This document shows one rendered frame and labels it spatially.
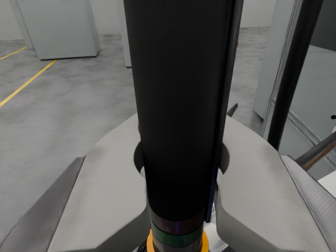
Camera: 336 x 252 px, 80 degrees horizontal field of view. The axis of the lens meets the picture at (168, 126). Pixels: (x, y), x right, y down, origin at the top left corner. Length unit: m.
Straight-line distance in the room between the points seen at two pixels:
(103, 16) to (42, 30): 5.24
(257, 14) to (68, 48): 10.51
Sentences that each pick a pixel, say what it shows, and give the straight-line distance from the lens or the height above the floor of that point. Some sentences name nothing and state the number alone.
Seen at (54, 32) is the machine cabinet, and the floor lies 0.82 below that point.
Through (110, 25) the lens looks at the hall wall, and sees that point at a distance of 12.41.
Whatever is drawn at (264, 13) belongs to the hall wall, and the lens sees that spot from 14.41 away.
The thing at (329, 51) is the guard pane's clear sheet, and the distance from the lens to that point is 1.24.
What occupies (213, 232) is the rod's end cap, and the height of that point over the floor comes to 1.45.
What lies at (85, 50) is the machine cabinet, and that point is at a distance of 7.50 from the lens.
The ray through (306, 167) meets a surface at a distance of 0.29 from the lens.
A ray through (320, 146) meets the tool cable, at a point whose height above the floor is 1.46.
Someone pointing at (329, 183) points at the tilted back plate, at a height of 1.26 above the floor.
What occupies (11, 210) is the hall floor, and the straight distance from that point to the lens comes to 2.49.
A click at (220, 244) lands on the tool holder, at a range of 0.20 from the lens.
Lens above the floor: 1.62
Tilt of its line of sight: 32 degrees down
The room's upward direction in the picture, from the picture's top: 2 degrees counter-clockwise
